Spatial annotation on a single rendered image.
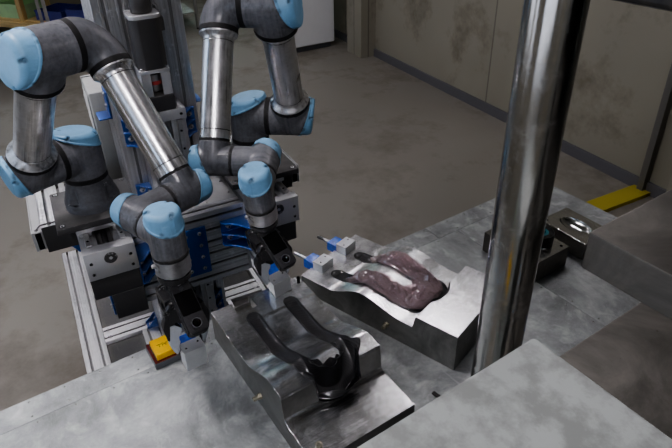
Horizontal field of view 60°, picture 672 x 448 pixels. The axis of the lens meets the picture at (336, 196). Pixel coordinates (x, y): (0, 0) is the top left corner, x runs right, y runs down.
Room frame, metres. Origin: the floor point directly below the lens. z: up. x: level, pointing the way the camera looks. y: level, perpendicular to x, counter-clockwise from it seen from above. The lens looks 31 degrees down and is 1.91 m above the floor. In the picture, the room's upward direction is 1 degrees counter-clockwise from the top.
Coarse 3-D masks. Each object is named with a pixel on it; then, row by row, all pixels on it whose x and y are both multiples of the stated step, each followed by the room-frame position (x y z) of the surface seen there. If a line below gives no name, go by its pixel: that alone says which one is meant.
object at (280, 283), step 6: (270, 270) 1.24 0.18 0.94; (276, 270) 1.24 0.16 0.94; (270, 276) 1.21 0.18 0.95; (276, 276) 1.21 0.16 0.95; (282, 276) 1.20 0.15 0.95; (288, 276) 1.20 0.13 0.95; (270, 282) 1.19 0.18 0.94; (276, 282) 1.19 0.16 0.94; (282, 282) 1.19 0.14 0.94; (288, 282) 1.20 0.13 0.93; (270, 288) 1.21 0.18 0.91; (276, 288) 1.18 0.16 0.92; (282, 288) 1.20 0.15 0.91; (288, 288) 1.21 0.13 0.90; (276, 294) 1.19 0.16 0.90
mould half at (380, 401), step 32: (224, 320) 1.10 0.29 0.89; (288, 320) 1.10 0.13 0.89; (320, 320) 1.10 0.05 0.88; (256, 352) 1.00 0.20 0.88; (320, 352) 0.95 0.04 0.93; (256, 384) 0.93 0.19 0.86; (288, 384) 0.86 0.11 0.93; (384, 384) 0.91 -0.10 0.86; (288, 416) 0.82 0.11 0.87; (320, 416) 0.83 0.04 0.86; (352, 416) 0.83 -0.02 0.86; (384, 416) 0.83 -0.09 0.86
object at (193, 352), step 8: (184, 336) 0.99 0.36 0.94; (184, 344) 0.96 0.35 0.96; (192, 344) 0.96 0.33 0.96; (200, 344) 0.95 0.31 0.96; (184, 352) 0.93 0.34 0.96; (192, 352) 0.94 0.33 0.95; (200, 352) 0.95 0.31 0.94; (184, 360) 0.93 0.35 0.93; (192, 360) 0.93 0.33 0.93; (200, 360) 0.94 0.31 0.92; (192, 368) 0.93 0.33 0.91
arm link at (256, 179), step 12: (240, 168) 1.17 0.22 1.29; (252, 168) 1.17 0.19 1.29; (264, 168) 1.16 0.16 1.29; (240, 180) 1.14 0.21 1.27; (252, 180) 1.13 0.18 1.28; (264, 180) 1.14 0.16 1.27; (252, 192) 1.13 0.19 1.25; (264, 192) 1.14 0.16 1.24; (252, 204) 1.14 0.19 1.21; (264, 204) 1.14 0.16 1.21
